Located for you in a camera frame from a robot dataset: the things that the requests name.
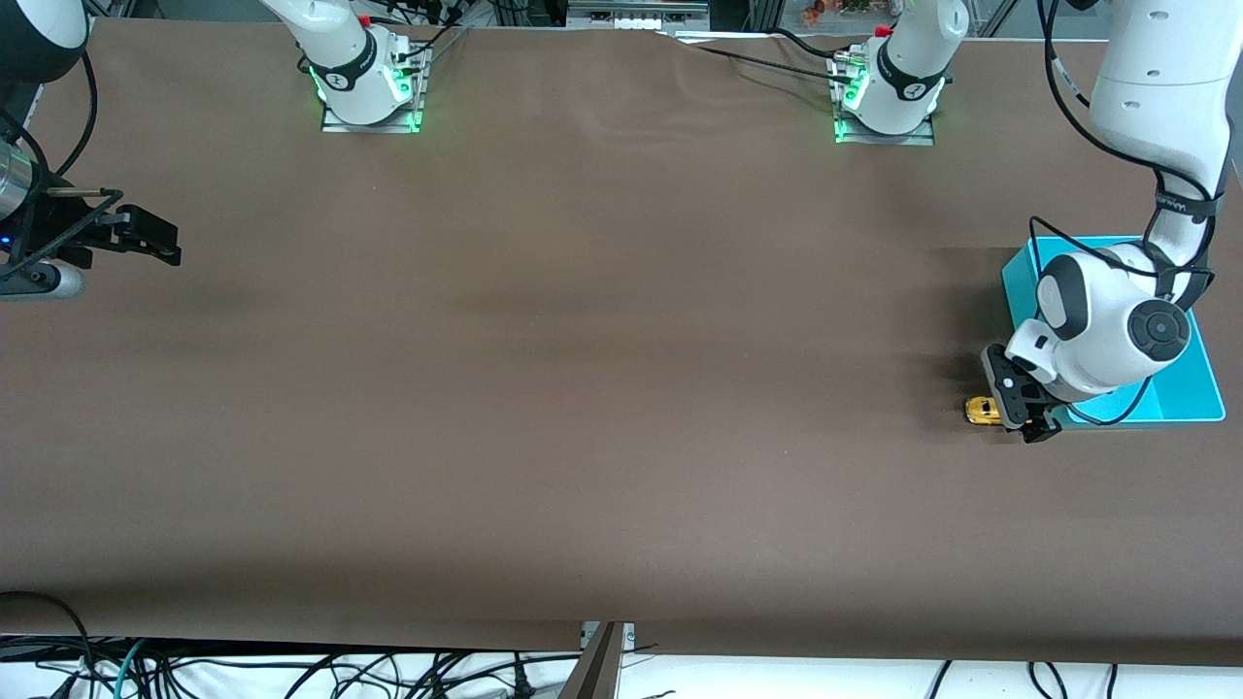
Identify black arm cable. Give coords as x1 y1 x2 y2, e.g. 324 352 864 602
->
0 49 100 191
1027 0 1226 428

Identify grey support beam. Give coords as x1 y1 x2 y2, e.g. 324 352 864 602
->
557 621 625 699

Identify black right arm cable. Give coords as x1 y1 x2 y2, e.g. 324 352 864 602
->
0 49 100 191

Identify teal plastic bin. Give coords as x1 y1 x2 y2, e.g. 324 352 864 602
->
1001 235 1226 430

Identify green cable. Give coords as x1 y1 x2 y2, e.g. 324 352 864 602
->
111 639 150 699

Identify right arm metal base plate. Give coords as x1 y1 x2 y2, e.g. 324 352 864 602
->
319 43 430 135

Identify colourful background items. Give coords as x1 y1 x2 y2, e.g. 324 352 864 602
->
800 0 877 26

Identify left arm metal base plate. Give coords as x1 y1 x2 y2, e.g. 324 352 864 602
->
829 49 939 148

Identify white power strip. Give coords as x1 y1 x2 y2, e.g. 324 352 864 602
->
567 0 712 32

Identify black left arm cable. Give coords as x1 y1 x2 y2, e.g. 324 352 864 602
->
1027 0 1226 428

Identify small metal table bracket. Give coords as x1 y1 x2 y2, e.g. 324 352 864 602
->
580 621 638 651

